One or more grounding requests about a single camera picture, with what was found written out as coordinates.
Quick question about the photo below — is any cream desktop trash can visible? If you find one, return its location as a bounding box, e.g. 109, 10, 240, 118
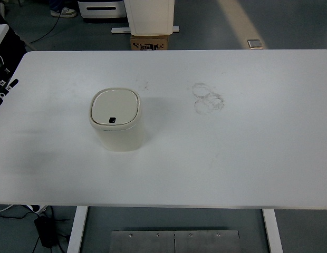
89, 87, 145, 152

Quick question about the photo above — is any cardboard box with print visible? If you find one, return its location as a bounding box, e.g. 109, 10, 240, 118
130, 35, 169, 51

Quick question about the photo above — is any white table foot bar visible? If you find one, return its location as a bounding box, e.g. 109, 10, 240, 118
111, 26, 180, 34

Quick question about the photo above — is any large white bin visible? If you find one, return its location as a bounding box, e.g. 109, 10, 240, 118
124, 0, 175, 36

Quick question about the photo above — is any grey floor socket plate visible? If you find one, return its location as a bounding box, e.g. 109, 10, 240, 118
247, 39, 263, 50

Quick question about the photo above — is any white appliance with slot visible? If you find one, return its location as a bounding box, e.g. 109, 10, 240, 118
78, 0, 127, 18

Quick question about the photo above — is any left white table leg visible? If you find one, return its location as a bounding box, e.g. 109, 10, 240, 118
66, 206, 89, 253

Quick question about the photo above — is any white table leg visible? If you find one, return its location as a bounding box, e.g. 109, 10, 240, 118
262, 209, 283, 253
66, 206, 89, 253

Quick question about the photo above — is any white sneaker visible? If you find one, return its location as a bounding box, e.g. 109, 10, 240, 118
50, 7, 78, 18

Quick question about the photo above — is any white power strip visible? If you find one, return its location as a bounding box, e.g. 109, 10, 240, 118
26, 205, 47, 213

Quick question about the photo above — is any black power adapter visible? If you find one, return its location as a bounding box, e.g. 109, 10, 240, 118
34, 216, 57, 248

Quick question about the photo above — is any right white table leg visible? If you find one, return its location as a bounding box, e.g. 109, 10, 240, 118
262, 209, 283, 253

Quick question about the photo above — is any black and white robot hand resting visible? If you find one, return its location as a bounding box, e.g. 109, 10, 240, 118
0, 56, 18, 101

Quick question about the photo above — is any metal base plate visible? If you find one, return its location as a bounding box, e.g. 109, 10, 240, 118
109, 230, 242, 252

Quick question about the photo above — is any black floor cable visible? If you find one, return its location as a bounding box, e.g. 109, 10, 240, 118
28, 10, 61, 44

